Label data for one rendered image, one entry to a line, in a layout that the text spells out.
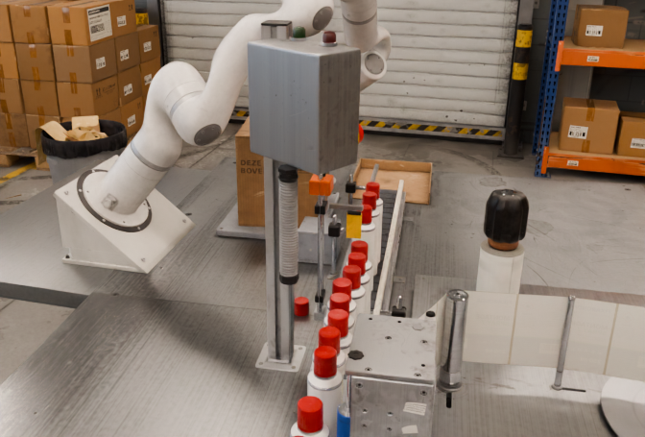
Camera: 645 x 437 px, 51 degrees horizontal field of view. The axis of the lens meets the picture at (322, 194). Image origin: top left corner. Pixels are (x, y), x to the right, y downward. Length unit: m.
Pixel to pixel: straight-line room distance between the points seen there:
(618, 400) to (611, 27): 3.87
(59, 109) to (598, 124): 3.75
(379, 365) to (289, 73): 0.47
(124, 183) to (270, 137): 0.74
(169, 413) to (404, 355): 0.56
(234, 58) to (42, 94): 3.59
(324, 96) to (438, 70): 4.62
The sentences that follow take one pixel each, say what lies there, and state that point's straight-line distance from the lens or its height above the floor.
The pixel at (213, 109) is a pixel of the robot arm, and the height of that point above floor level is 1.25.
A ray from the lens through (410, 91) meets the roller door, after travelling 5.71.
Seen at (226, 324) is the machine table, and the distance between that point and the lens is 1.54.
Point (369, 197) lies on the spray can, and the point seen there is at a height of 1.08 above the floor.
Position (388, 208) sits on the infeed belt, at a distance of 2.01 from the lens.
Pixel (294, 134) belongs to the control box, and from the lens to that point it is 1.09.
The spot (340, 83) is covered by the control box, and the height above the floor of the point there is 1.43.
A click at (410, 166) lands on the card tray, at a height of 0.85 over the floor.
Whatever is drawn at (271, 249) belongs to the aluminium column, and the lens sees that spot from 1.29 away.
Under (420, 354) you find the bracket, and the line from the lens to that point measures 0.90.
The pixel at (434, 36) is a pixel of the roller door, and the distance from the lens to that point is 5.61.
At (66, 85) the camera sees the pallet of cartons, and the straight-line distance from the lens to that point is 5.01.
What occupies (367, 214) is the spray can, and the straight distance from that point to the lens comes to 1.47.
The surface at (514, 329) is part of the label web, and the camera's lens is 1.27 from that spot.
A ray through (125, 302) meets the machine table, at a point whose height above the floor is 0.83.
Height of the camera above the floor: 1.65
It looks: 22 degrees down
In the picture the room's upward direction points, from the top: 1 degrees clockwise
